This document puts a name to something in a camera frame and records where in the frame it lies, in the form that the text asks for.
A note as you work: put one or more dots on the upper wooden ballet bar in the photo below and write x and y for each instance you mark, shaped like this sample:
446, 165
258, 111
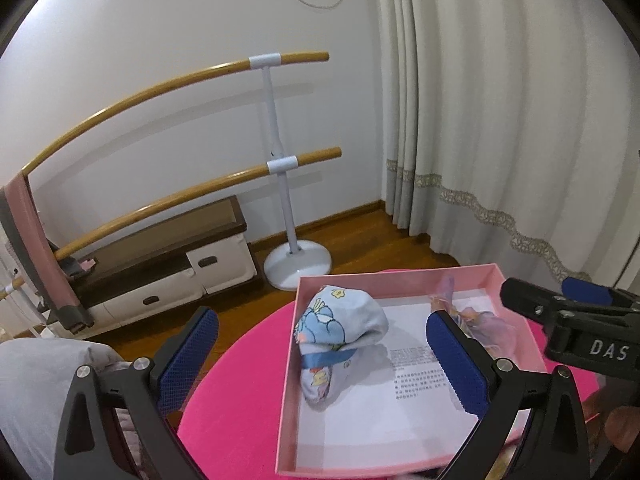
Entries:
150, 92

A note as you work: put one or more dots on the white barre stand post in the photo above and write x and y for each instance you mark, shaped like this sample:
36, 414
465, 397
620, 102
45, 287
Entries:
295, 258

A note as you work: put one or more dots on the pink cardboard box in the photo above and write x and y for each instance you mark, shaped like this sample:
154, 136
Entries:
397, 412

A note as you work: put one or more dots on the blue cartoon cloth bundle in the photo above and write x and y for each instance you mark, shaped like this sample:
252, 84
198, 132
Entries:
337, 324

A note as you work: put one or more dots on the pink grey hanging towel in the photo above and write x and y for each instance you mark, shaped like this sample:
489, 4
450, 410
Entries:
34, 256

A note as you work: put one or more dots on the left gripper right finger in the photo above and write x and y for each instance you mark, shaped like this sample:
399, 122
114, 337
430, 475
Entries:
554, 442

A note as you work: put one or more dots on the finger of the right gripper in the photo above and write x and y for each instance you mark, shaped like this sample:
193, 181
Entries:
589, 293
541, 305

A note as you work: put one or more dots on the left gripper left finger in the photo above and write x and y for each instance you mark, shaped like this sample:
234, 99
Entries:
91, 443

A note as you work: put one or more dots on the wooden ballet bar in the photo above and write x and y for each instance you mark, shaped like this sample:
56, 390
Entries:
150, 92
175, 199

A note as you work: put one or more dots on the lower wooden ballet bar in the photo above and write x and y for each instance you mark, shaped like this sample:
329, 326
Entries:
175, 199

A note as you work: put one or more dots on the pink round tablecloth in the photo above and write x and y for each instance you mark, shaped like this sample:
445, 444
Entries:
231, 423

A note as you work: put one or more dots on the brown top storage bench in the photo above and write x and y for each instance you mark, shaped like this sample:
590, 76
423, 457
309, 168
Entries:
173, 262

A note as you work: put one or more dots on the beige pleated curtain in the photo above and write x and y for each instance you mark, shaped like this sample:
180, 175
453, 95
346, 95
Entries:
512, 135

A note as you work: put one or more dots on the grey bed quilt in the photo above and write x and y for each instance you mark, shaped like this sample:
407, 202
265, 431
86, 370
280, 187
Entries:
36, 374

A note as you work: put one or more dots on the person's hand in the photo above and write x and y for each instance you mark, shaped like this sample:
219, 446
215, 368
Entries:
611, 420

